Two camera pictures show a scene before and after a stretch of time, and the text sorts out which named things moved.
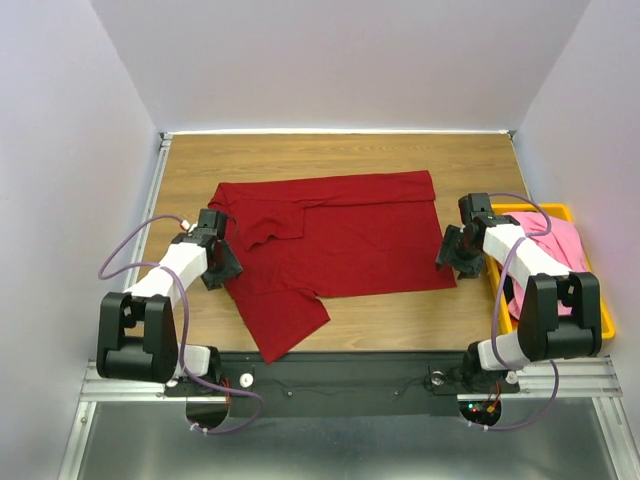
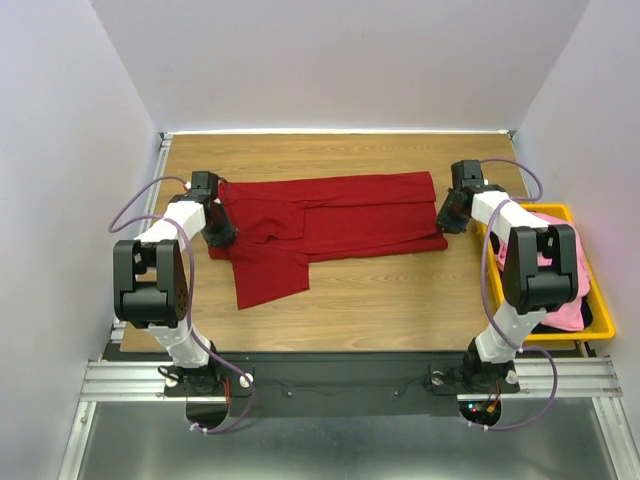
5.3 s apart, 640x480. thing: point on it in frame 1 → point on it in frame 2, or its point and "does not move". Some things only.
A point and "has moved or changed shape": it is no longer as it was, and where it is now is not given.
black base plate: x=346 y=383 does not move
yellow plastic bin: x=561 y=211 does not move
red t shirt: x=299 y=240 has moved or changed shape
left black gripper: x=232 y=268 → x=228 y=232
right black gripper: x=470 y=268 → x=444 y=219
